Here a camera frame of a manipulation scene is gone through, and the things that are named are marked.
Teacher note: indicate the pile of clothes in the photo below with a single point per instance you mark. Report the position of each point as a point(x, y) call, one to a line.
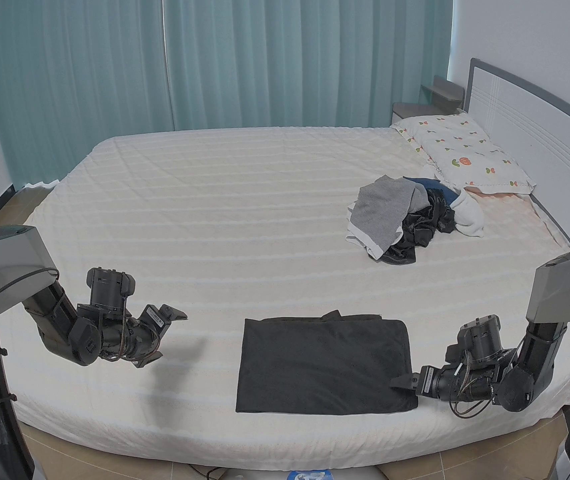
point(385, 213)

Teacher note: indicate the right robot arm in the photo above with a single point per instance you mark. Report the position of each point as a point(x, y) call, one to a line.
point(560, 288)

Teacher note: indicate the grey bedside table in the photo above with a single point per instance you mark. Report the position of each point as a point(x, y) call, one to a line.
point(440, 95)

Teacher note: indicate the black T-shirt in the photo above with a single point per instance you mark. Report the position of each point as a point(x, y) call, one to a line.
point(325, 363)

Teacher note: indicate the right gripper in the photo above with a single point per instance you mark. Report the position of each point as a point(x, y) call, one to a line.
point(435, 382)

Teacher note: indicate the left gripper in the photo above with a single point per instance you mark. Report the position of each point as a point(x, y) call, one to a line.
point(139, 335)

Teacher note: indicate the bed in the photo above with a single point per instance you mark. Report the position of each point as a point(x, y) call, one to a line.
point(240, 208)

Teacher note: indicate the white printed pillow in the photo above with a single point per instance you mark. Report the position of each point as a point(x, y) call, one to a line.
point(465, 148)

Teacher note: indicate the blue-green curtain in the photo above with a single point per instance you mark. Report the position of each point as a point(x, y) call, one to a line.
point(79, 68)
point(305, 43)

